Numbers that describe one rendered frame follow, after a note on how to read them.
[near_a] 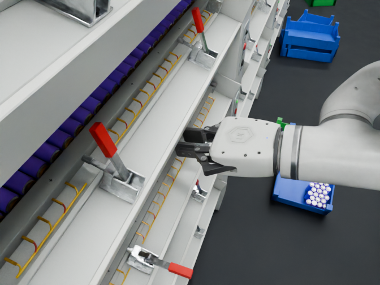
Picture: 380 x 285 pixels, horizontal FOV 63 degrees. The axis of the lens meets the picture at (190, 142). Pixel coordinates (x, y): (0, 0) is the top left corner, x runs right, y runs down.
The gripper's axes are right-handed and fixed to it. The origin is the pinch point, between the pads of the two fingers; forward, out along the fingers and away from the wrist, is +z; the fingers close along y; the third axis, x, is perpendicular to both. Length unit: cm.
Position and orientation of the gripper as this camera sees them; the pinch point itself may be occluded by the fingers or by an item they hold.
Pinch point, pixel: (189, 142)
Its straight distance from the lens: 54.8
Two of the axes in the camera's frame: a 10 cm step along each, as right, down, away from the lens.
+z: -9.2, -0.9, 3.9
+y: -3.4, 6.8, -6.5
